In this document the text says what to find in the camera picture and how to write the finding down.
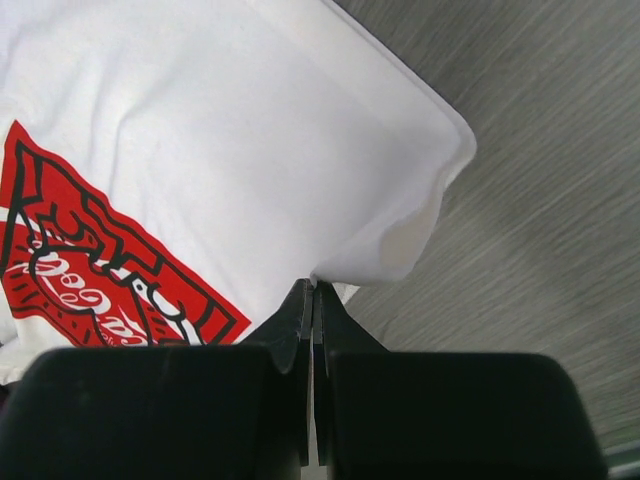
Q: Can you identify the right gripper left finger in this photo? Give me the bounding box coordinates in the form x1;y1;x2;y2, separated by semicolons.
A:
1;280;313;479

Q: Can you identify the white Coca-Cola t-shirt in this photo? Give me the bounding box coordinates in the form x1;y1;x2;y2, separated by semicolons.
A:
1;1;476;384

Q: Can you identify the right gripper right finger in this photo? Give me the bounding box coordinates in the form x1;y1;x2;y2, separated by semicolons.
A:
312;282;608;479

